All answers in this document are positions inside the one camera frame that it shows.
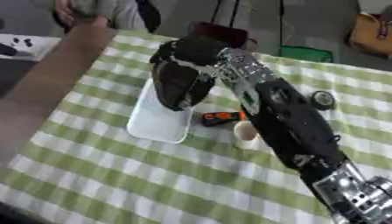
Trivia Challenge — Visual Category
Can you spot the orange and black tool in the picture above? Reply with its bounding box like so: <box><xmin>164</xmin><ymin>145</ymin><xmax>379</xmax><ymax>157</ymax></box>
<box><xmin>199</xmin><ymin>110</ymin><xmax>249</xmax><ymax>128</ymax></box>

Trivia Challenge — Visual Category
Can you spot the person's hand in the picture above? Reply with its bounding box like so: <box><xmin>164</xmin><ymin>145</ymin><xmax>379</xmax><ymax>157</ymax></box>
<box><xmin>52</xmin><ymin>0</ymin><xmax>79</xmax><ymax>26</ymax></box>

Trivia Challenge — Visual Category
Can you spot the black round roll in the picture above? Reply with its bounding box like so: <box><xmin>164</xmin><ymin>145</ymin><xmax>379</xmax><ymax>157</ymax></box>
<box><xmin>309</xmin><ymin>90</ymin><xmax>337</xmax><ymax>111</ymax></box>

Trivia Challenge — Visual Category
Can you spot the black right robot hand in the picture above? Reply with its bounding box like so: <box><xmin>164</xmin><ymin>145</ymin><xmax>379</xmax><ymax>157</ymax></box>
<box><xmin>148</xmin><ymin>35</ymin><xmax>230</xmax><ymax>112</ymax></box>

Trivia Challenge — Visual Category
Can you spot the green bag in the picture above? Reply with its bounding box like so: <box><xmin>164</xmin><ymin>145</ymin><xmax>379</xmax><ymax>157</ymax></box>
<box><xmin>278</xmin><ymin>45</ymin><xmax>334</xmax><ymax>64</ymax></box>

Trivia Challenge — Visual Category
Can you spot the white flat panel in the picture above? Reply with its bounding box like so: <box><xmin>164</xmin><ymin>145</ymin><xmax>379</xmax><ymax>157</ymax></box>
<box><xmin>0</xmin><ymin>32</ymin><xmax>63</xmax><ymax>62</ymax></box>

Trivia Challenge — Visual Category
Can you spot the black thin pole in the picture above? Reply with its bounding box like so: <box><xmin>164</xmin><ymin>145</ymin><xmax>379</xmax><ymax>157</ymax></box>
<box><xmin>276</xmin><ymin>0</ymin><xmax>287</xmax><ymax>47</ymax></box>

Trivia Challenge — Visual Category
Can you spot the white tray box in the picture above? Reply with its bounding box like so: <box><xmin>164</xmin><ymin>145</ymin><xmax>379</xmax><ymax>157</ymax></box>
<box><xmin>123</xmin><ymin>78</ymin><xmax>196</xmax><ymax>144</ymax></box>

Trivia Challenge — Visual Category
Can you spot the white cup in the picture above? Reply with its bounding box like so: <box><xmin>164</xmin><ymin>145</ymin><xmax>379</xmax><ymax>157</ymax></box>
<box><xmin>233</xmin><ymin>120</ymin><xmax>271</xmax><ymax>151</ymax></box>

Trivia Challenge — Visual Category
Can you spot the person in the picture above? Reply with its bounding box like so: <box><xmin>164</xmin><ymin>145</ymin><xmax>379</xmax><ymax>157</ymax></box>
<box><xmin>70</xmin><ymin>0</ymin><xmax>165</xmax><ymax>34</ymax></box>

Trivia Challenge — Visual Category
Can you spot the tan bag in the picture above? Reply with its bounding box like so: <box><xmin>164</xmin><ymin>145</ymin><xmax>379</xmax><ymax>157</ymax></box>
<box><xmin>347</xmin><ymin>12</ymin><xmax>392</xmax><ymax>57</ymax></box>

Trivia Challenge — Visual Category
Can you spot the black tripod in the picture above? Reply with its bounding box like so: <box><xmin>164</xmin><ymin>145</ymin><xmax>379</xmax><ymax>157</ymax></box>
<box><xmin>209</xmin><ymin>0</ymin><xmax>242</xmax><ymax>29</ymax></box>

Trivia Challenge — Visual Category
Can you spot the dark red box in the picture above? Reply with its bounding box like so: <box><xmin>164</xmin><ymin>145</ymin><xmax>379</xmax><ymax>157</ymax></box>
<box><xmin>188</xmin><ymin>21</ymin><xmax>251</xmax><ymax>49</ymax></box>

